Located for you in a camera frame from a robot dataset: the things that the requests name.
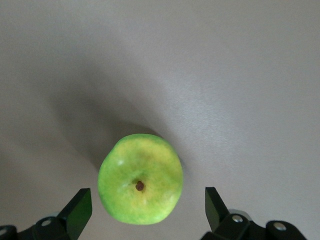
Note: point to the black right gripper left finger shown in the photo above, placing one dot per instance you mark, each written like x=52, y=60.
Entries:
x=75, y=215

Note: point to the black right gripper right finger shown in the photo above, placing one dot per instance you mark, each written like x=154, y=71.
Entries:
x=217, y=217

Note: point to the green apple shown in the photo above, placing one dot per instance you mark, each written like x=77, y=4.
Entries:
x=140, y=180

